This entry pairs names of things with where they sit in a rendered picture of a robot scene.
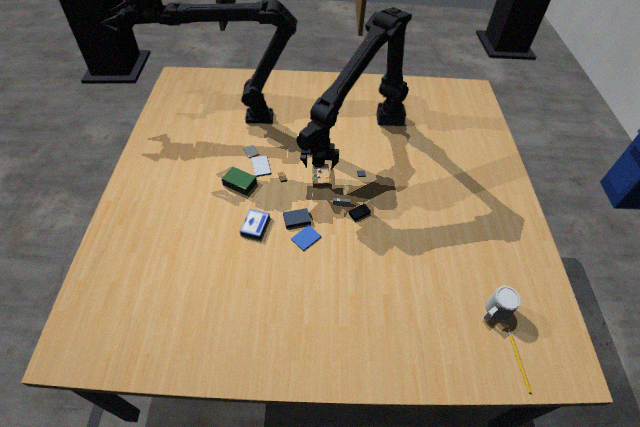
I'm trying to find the covered wooden ball puzzle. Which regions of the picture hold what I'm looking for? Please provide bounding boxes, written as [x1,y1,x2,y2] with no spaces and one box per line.
[312,163,331,187]

